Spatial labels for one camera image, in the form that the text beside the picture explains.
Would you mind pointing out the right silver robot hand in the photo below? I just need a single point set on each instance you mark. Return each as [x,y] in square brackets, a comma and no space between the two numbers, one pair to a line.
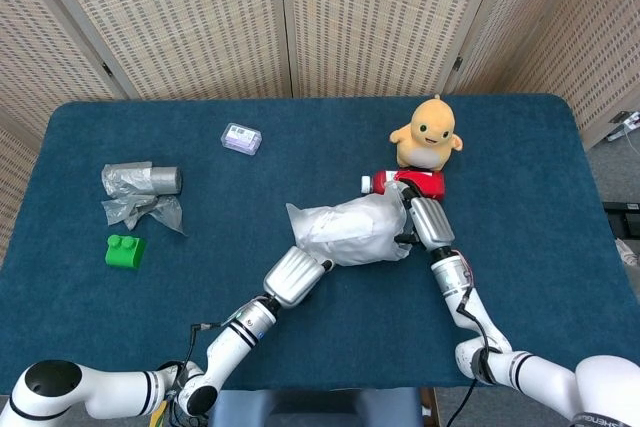
[432,222]

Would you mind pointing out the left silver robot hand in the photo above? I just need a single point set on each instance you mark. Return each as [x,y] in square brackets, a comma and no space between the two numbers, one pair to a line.
[295,277]

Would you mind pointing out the white translucent plastic bag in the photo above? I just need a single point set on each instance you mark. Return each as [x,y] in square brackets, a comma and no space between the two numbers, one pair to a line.
[350,247]

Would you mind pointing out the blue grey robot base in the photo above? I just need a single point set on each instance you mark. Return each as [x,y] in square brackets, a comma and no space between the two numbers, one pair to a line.
[300,407]

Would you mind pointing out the crumpled grey plastic bag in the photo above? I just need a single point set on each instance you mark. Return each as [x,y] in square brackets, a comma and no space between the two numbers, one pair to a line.
[167,214]

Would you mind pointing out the grey foil-wrapped roll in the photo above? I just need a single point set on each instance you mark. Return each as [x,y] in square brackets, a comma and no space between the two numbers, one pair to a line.
[165,180]

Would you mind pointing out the red juice bottle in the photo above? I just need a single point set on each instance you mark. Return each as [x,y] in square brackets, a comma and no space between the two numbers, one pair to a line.
[430,184]

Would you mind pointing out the yellow plush toy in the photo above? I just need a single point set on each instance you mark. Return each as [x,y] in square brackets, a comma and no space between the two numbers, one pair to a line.
[427,127]

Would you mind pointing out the blue tablecloth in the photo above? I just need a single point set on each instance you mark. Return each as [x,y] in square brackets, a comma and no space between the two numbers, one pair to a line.
[360,347]

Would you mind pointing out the clear purple plastic box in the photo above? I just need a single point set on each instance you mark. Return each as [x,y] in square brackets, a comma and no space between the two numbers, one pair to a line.
[241,138]

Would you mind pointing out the green toy block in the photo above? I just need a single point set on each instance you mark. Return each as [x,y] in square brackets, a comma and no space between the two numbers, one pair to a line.
[125,257]

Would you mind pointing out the wooden table leg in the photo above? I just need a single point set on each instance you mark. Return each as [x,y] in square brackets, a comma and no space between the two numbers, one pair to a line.
[430,407]

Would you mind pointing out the black equipment base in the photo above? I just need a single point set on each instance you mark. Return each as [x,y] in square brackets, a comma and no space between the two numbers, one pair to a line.
[622,209]

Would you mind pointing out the white sneaker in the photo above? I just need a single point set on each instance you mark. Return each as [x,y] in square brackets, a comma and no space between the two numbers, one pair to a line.
[627,254]

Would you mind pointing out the wicker folding screen panel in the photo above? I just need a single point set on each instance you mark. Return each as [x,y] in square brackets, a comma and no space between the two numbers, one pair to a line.
[190,22]
[575,37]
[50,37]
[380,22]
[12,187]

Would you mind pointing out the white power strip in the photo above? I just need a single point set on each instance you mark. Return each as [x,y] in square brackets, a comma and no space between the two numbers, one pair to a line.
[631,122]

